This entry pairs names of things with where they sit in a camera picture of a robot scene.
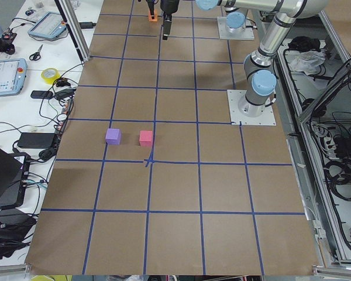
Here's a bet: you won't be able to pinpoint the black phone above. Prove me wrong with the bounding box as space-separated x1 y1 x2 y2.
30 90 53 100

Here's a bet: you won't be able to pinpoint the near teach pendant tablet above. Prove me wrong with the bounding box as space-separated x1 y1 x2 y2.
0 58 27 97

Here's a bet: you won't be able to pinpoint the aluminium frame post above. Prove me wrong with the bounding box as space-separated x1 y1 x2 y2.
54 0 90 63

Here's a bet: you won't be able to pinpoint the orange foam cube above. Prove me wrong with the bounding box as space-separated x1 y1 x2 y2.
148 10 158 22

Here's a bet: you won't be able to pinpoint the pink foam cube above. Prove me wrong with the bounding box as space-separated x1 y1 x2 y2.
139 131 153 147

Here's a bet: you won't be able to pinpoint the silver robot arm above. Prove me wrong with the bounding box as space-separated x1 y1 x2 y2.
196 0 328 117
223 11 253 38

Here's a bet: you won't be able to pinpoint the yellow tape roll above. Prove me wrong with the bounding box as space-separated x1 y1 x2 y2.
41 67 61 85

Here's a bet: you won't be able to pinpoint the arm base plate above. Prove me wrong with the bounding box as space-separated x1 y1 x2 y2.
217 16 254 40
227 90 276 126

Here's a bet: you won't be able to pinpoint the black power adapter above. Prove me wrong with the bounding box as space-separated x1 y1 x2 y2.
17 132 55 149

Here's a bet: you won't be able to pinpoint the white crumpled cloth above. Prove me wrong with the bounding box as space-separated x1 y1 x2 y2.
289 50 325 75

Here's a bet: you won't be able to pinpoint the teach pendant tablet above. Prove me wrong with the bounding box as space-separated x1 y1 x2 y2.
0 58 27 97
27 12 67 41

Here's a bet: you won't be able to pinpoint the purple foam cube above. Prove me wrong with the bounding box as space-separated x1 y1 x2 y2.
105 128 122 145

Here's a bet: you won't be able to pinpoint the black laptop computer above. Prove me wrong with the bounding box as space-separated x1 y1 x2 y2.
0 149 30 210

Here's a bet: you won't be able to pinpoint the far teach pendant tablet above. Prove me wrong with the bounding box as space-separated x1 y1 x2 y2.
27 12 67 41

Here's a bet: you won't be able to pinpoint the black handled scissors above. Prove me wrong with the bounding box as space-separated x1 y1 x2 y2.
29 44 43 61

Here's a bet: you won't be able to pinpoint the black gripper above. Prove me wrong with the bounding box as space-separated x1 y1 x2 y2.
146 0 180 40

